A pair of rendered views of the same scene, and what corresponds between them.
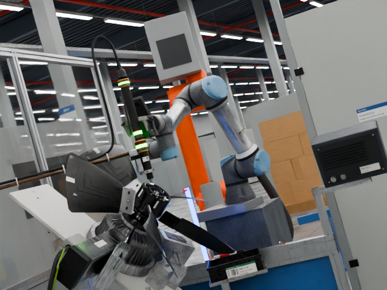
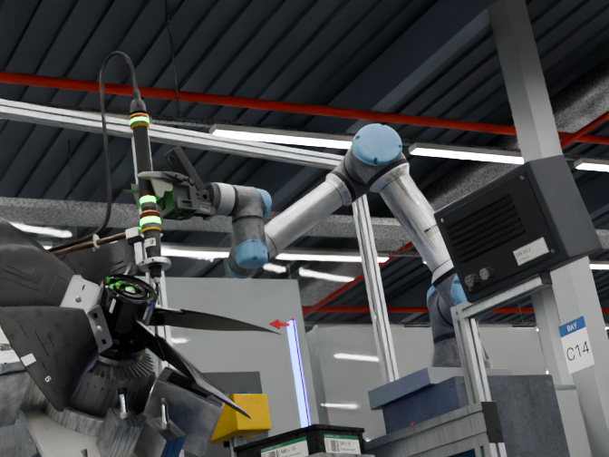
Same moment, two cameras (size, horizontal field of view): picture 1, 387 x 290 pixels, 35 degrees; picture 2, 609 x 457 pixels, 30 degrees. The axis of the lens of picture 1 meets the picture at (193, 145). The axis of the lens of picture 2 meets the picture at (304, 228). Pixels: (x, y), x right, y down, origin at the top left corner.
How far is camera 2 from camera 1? 165 cm
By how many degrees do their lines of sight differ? 36
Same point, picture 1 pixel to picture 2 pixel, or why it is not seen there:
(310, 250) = (446, 437)
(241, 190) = (452, 350)
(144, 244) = (97, 377)
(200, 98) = (353, 168)
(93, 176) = (18, 253)
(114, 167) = (115, 261)
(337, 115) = not seen: outside the picture
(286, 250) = (412, 438)
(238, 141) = (424, 247)
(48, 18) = not seen: hidden behind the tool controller
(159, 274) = (108, 429)
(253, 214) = (443, 391)
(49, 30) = not seen: hidden behind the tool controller
